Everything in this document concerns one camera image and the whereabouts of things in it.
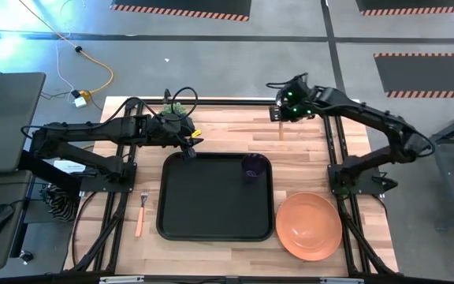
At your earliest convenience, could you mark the purple faceted plastic cup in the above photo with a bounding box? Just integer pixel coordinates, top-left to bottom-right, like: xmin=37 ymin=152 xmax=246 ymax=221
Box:
xmin=240 ymin=152 xmax=268 ymax=186

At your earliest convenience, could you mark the dark desk top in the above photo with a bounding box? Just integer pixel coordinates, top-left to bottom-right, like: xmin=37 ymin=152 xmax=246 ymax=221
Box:
xmin=0 ymin=72 xmax=47 ymax=174
xmin=0 ymin=170 xmax=34 ymax=272

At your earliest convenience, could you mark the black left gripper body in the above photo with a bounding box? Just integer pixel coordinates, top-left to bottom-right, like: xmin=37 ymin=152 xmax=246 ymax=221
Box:
xmin=149 ymin=113 xmax=197 ymax=148

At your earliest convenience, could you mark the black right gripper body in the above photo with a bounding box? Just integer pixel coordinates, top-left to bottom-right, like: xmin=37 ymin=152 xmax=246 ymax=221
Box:
xmin=269 ymin=100 xmax=317 ymax=124

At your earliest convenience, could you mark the black ribbed device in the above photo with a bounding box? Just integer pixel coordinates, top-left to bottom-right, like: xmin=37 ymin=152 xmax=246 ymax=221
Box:
xmin=39 ymin=184 xmax=80 ymax=223

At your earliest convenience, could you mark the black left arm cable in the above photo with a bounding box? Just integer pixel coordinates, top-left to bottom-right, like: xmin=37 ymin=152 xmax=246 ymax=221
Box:
xmin=170 ymin=86 xmax=199 ymax=119

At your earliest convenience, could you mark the black plastic tray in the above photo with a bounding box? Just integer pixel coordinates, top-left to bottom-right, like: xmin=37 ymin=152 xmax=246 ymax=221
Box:
xmin=155 ymin=151 xmax=276 ymax=242

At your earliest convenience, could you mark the yellow cable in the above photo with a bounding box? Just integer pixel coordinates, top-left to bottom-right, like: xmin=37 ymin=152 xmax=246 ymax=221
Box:
xmin=17 ymin=0 xmax=115 ymax=96

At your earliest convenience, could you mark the silver frame bracket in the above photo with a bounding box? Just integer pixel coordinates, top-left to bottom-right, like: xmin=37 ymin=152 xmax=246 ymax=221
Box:
xmin=99 ymin=275 xmax=145 ymax=284
xmin=320 ymin=277 xmax=364 ymax=284

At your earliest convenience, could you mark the fork with orange handle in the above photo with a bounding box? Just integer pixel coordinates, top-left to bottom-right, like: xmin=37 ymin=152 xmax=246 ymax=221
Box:
xmin=134 ymin=189 xmax=150 ymax=238

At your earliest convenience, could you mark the white paper label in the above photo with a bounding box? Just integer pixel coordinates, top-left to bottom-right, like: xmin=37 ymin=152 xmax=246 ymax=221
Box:
xmin=53 ymin=159 xmax=87 ymax=175

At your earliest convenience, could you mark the orange plate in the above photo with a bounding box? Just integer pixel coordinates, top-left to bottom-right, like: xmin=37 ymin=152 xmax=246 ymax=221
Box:
xmin=275 ymin=192 xmax=344 ymax=262

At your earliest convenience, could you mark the white cable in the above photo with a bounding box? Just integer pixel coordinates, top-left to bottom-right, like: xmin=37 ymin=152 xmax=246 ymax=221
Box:
xmin=54 ymin=37 xmax=77 ymax=95

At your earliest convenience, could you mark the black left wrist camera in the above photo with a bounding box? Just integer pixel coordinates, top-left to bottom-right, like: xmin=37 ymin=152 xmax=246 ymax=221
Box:
xmin=173 ymin=118 xmax=195 ymax=137

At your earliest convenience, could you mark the black mat orange striped edge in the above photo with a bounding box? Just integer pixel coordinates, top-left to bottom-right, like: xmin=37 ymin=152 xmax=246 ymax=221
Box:
xmin=110 ymin=0 xmax=252 ymax=23
xmin=355 ymin=0 xmax=454 ymax=17
xmin=374 ymin=52 xmax=454 ymax=99

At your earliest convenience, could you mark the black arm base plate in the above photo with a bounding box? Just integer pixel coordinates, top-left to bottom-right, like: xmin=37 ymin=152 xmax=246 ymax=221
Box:
xmin=80 ymin=162 xmax=138 ymax=194
xmin=327 ymin=163 xmax=386 ymax=197

